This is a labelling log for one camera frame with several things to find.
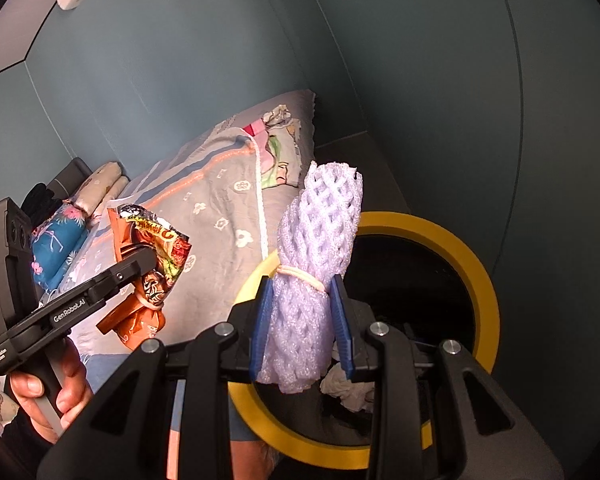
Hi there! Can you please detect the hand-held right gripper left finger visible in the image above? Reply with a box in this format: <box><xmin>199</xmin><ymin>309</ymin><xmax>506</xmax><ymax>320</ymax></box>
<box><xmin>37</xmin><ymin>280</ymin><xmax>276</xmax><ymax>480</ymax></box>

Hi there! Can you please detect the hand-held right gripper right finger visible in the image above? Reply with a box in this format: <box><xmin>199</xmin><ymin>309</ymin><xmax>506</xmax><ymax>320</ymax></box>
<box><xmin>330</xmin><ymin>276</ymin><xmax>563</xmax><ymax>480</ymax></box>

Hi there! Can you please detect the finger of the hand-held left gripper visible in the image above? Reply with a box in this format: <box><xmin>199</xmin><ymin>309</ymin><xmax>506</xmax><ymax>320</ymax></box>
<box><xmin>100</xmin><ymin>246</ymin><xmax>157</xmax><ymax>302</ymax></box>

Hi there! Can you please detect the orange snack wrapper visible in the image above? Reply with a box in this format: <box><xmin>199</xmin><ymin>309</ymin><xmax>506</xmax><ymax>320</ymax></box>
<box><xmin>96</xmin><ymin>203</ymin><xmax>193</xmax><ymax>352</ymax></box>

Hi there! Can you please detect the white foam net bundle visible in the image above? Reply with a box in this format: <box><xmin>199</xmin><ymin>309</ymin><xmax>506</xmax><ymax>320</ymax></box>
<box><xmin>256</xmin><ymin>161</ymin><xmax>364</xmax><ymax>394</ymax></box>

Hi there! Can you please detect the yellow rimmed trash bin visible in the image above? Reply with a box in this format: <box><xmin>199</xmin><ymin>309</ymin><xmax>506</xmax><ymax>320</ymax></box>
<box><xmin>227</xmin><ymin>211</ymin><xmax>501</xmax><ymax>471</ymax></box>

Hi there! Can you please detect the person's left hand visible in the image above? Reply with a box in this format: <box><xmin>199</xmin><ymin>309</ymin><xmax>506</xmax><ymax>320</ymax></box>
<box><xmin>9</xmin><ymin>335</ymin><xmax>95</xmax><ymax>433</ymax></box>

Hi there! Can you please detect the blue floral pillow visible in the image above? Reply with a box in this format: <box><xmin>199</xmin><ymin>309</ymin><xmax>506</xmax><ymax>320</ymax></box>
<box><xmin>30</xmin><ymin>204</ymin><xmax>89</xmax><ymax>292</ymax></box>

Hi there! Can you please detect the crumpled white tissue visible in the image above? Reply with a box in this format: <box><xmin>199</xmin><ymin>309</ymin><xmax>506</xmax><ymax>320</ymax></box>
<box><xmin>320</xmin><ymin>362</ymin><xmax>376</xmax><ymax>413</ymax></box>

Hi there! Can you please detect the beige floral pillow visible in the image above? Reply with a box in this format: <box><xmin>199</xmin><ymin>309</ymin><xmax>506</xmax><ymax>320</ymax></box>
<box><xmin>74</xmin><ymin>161</ymin><xmax>131</xmax><ymax>217</ymax></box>

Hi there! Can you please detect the black clothing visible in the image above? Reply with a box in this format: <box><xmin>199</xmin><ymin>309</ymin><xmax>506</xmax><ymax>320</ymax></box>
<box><xmin>21</xmin><ymin>183</ymin><xmax>57</xmax><ymax>217</ymax></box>

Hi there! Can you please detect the printed bedspread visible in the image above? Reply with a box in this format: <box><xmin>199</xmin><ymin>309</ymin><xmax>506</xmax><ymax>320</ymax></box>
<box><xmin>40</xmin><ymin>89</ymin><xmax>317</xmax><ymax>480</ymax></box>

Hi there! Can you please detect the grey bed headboard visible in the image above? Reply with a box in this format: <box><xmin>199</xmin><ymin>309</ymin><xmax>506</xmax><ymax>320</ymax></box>
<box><xmin>49</xmin><ymin>157</ymin><xmax>94</xmax><ymax>197</ymax></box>

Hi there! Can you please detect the cartoon print sheet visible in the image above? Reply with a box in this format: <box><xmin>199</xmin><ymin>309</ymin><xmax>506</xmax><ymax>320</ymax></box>
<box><xmin>251</xmin><ymin>104</ymin><xmax>302</xmax><ymax>189</ymax></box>

